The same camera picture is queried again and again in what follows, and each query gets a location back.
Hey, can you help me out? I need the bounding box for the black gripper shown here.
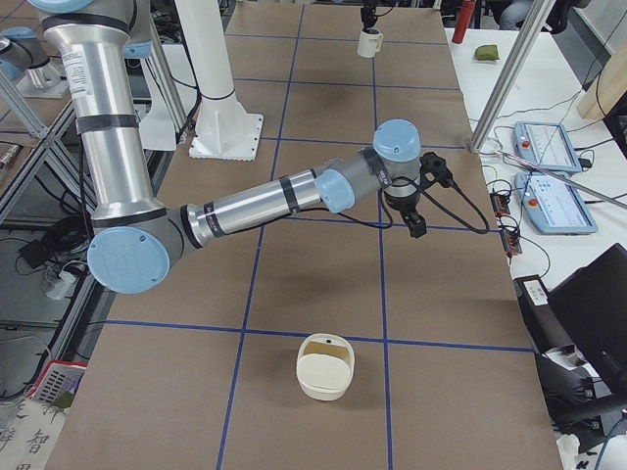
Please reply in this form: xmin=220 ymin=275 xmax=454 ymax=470
xmin=361 ymin=0 xmax=378 ymax=24
xmin=394 ymin=192 xmax=427 ymax=239

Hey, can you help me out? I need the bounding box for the white ribbed mug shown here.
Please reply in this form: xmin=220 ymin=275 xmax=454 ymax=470
xmin=357 ymin=27 xmax=383 ymax=59

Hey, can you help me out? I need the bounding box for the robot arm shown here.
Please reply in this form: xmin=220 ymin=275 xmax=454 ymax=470
xmin=36 ymin=1 xmax=426 ymax=294

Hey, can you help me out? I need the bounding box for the red bottle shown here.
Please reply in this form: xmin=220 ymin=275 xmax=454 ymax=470
xmin=452 ymin=0 xmax=476 ymax=44

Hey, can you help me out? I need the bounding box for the green cloth pouch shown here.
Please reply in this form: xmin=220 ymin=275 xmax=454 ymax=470
xmin=474 ymin=44 xmax=500 ymax=62

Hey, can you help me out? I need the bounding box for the blue teach pendant near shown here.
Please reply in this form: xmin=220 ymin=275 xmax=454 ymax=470
xmin=514 ymin=171 xmax=598 ymax=235

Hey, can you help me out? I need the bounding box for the blue teach pendant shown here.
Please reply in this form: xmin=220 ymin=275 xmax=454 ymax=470
xmin=514 ymin=171 xmax=598 ymax=235
xmin=513 ymin=121 xmax=583 ymax=174

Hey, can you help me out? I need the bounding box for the blue teach pendant far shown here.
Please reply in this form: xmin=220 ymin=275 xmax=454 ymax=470
xmin=513 ymin=121 xmax=583 ymax=174

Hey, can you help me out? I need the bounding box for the cream oval bin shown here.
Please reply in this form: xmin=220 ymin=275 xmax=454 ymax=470
xmin=296 ymin=333 xmax=355 ymax=401

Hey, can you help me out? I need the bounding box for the black box with label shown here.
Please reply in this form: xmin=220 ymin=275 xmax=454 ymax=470
xmin=512 ymin=275 xmax=573 ymax=353

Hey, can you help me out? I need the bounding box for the black monitor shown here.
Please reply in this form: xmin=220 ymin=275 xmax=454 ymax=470
xmin=549 ymin=243 xmax=626 ymax=393

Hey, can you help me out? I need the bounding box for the white basket with red rim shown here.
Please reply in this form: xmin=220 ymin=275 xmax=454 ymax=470
xmin=26 ymin=359 xmax=87 ymax=404

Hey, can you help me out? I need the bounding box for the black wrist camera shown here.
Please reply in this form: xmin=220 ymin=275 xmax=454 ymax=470
xmin=420 ymin=152 xmax=453 ymax=190

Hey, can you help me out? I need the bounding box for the aluminium frame post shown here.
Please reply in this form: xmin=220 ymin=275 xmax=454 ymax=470
xmin=468 ymin=0 xmax=555 ymax=154

